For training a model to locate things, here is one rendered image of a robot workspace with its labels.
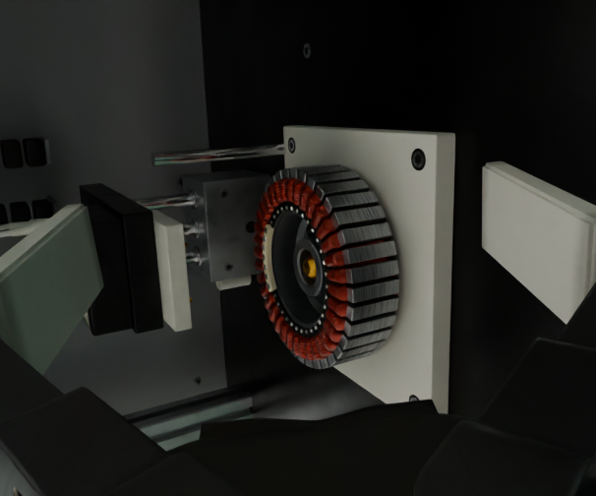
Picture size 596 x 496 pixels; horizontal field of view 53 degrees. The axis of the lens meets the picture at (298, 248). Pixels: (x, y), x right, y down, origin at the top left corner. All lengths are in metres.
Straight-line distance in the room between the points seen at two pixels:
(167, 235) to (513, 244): 0.19
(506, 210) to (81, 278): 0.13
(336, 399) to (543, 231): 0.28
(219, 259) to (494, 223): 0.28
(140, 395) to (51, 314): 0.44
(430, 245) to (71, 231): 0.17
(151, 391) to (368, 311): 0.35
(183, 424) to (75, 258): 0.38
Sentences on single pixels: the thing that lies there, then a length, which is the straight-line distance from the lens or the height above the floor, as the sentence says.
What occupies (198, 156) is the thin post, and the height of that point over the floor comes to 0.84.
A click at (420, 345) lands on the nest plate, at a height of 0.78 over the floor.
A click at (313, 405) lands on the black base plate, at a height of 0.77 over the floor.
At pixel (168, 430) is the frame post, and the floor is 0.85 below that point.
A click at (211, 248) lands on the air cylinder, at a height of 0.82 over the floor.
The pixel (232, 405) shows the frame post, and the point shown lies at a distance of 0.57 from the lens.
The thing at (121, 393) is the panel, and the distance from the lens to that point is 0.60.
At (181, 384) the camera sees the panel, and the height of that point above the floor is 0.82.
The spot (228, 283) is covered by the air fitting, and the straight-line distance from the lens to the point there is 0.46.
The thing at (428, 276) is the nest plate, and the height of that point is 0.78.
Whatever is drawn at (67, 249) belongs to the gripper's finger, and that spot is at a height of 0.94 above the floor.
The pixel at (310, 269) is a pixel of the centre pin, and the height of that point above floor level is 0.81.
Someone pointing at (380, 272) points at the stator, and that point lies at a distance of 0.29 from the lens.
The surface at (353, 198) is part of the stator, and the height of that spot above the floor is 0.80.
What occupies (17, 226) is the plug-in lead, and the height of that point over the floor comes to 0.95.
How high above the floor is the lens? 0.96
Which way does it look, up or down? 27 degrees down
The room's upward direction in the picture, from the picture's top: 100 degrees counter-clockwise
